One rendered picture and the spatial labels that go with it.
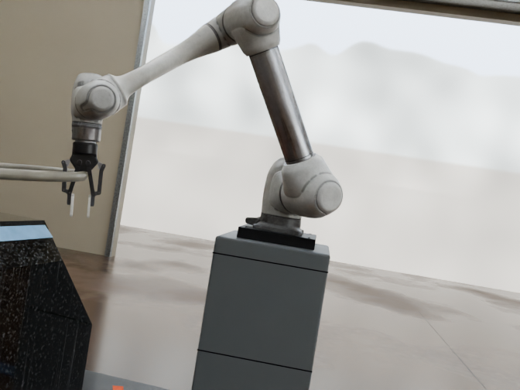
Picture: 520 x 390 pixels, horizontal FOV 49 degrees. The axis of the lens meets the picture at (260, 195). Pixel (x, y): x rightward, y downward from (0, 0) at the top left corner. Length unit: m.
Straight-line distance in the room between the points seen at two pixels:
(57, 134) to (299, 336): 5.15
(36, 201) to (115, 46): 1.95
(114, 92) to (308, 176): 0.67
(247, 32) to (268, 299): 0.88
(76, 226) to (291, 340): 4.87
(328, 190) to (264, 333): 0.54
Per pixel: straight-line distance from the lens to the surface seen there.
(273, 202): 2.04
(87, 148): 1.82
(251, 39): 1.81
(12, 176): 1.63
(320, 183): 1.83
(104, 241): 6.49
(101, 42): 6.73
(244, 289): 1.96
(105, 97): 1.63
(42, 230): 1.46
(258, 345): 1.99
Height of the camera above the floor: 0.98
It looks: level
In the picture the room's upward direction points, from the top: 9 degrees clockwise
